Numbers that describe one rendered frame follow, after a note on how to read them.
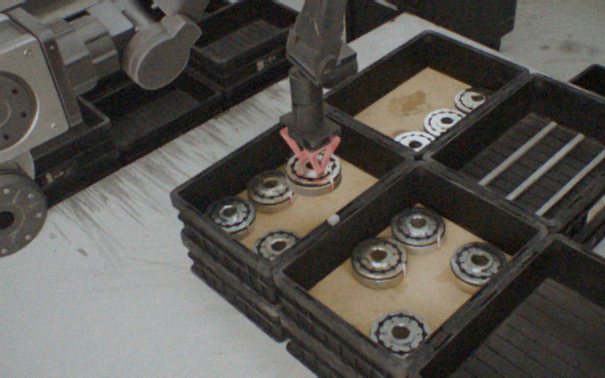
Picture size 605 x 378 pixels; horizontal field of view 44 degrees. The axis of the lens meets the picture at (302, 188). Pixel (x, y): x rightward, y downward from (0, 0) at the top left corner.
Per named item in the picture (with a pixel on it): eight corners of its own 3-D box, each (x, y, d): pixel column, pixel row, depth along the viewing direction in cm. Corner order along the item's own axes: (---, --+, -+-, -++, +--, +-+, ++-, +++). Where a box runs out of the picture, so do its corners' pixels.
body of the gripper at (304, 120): (306, 112, 138) (304, 77, 133) (341, 136, 132) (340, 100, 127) (278, 125, 135) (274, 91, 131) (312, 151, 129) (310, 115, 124)
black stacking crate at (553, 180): (543, 274, 138) (552, 230, 130) (418, 202, 155) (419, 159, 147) (649, 168, 157) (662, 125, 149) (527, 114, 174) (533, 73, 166)
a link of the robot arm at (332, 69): (287, 30, 121) (323, 62, 118) (339, 5, 126) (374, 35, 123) (278, 82, 130) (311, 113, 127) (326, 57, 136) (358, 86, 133)
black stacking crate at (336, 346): (401, 415, 119) (402, 373, 111) (276, 315, 136) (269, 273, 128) (542, 275, 138) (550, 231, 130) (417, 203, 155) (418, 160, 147)
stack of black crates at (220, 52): (238, 170, 271) (219, 64, 241) (191, 135, 289) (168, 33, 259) (319, 121, 289) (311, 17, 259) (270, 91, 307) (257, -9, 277)
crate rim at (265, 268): (269, 280, 130) (267, 271, 128) (167, 202, 147) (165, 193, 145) (417, 166, 149) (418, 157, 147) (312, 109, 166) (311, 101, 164)
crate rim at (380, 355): (402, 382, 112) (402, 372, 111) (269, 280, 130) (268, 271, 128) (550, 239, 131) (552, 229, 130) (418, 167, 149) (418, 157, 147)
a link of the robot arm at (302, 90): (281, 67, 125) (303, 79, 122) (311, 51, 129) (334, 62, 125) (284, 101, 130) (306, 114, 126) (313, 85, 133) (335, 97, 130)
